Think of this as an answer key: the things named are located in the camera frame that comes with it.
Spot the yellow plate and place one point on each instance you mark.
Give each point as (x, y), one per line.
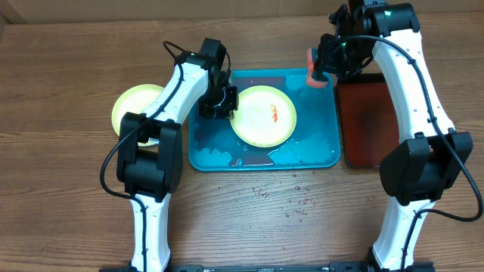
(134, 100)
(265, 117)

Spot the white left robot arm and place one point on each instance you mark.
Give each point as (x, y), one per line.
(149, 149)

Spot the teal plastic tray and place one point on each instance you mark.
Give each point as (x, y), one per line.
(315, 143)

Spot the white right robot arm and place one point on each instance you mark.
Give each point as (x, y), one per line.
(431, 153)

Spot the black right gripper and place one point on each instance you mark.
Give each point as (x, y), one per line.
(323, 60)

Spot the pink cleaning sponge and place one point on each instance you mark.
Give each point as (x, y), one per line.
(314, 78)

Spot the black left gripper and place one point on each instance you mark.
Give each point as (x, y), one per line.
(227, 112)

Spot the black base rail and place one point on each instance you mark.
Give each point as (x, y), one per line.
(335, 266)

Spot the black tray with red liquid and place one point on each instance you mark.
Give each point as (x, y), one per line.
(368, 120)

